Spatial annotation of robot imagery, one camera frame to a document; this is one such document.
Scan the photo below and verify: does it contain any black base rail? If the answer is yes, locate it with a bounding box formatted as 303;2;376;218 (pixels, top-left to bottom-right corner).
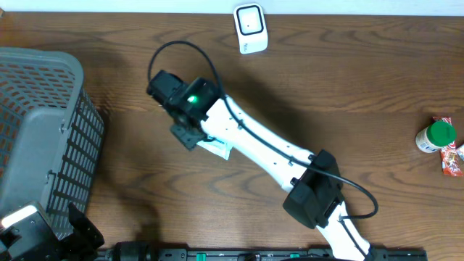
97;249;428;261

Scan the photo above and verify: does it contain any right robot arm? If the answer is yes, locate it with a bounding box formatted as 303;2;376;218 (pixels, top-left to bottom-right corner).
146;70;375;260

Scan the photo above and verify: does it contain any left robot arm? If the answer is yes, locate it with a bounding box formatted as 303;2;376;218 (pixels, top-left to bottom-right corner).
1;202;159;261

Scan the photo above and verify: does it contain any green lid jar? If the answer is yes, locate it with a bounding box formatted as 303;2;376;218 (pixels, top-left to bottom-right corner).
415;120;457;153

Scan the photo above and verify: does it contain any teal wet wipes pack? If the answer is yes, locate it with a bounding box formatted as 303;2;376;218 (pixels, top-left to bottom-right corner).
196;138;232;160

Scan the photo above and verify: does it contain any red snack bar wrapper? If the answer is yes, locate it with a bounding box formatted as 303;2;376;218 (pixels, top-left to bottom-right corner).
433;116;463;177

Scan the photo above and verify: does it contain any grey plastic basket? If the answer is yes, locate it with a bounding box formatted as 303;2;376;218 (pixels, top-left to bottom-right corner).
1;47;104;239

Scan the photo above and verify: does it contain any white barcode scanner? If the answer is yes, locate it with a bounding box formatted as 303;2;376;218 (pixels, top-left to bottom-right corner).
233;3;268;54

